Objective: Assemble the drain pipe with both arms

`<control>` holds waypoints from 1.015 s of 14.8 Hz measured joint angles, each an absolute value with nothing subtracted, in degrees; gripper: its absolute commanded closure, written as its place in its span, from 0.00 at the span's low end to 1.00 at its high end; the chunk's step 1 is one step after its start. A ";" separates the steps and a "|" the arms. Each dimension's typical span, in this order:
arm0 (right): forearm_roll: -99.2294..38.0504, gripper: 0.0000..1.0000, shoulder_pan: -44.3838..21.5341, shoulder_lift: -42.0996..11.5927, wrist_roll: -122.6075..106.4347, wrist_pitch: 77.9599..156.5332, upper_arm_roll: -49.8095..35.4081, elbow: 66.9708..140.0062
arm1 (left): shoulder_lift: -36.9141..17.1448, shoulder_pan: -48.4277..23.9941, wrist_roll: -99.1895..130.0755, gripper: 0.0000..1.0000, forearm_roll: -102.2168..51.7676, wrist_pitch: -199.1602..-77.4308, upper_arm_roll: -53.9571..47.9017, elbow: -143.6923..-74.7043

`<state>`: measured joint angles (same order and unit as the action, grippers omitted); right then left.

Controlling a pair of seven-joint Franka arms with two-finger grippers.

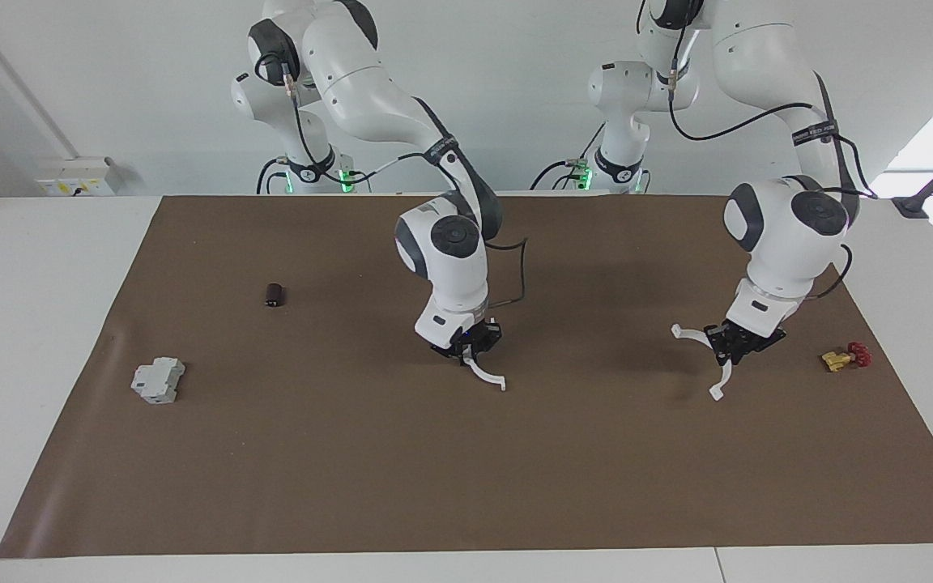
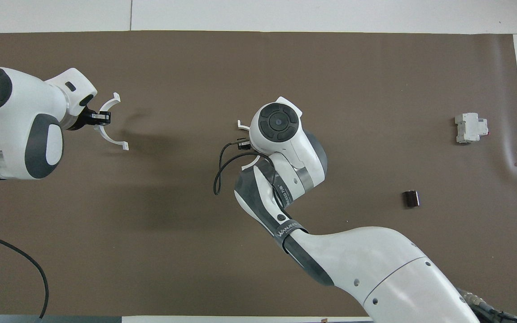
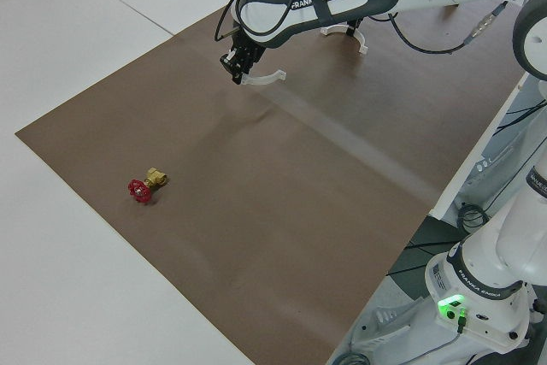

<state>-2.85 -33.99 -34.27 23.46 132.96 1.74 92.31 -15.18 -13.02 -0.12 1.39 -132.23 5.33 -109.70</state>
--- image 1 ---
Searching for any white wall socket box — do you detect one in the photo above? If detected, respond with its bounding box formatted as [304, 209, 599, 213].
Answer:
[35, 157, 121, 198]

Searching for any brass valve with red handle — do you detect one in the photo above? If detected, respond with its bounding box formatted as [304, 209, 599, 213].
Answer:
[820, 341, 873, 373]

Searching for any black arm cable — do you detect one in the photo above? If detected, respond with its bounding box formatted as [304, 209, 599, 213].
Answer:
[276, 55, 530, 310]
[664, 49, 879, 302]

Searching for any grey circuit breaker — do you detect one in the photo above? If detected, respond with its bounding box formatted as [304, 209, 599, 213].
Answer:
[130, 356, 187, 406]

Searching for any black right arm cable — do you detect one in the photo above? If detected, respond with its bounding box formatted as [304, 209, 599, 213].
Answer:
[276, 55, 530, 310]

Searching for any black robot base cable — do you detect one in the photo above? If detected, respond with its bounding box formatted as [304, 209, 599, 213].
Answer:
[529, 146, 605, 192]
[255, 156, 291, 196]

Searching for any white half-ring pipe clamp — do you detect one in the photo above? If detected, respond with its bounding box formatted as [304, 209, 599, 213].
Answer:
[671, 323, 735, 402]

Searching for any brown table mat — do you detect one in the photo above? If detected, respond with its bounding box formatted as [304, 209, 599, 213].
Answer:
[0, 194, 933, 560]

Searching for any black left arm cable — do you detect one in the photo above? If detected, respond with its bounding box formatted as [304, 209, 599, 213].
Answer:
[664, 49, 879, 302]

